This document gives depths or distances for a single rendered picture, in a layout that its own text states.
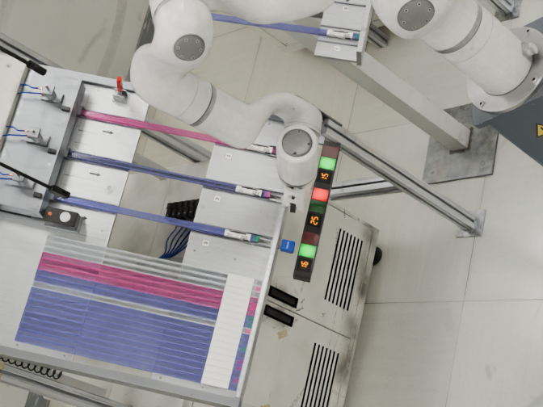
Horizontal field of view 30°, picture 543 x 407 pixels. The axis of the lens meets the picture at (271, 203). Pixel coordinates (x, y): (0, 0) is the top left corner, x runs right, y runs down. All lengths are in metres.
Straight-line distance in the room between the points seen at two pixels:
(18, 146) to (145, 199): 0.66
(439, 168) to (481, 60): 1.14
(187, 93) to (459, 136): 1.30
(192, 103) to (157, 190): 1.09
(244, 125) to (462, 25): 0.45
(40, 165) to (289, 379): 0.90
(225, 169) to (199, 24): 0.73
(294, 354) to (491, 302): 0.55
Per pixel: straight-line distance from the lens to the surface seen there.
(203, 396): 2.22
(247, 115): 1.95
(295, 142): 2.01
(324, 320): 2.85
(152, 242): 2.86
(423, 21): 1.78
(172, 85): 1.85
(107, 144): 2.44
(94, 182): 2.41
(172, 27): 1.70
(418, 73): 3.33
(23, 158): 2.40
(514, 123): 2.11
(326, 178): 2.37
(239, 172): 2.37
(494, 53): 1.98
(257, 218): 2.33
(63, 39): 4.41
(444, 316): 2.86
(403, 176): 2.69
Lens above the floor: 2.16
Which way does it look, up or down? 37 degrees down
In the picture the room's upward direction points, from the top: 61 degrees counter-clockwise
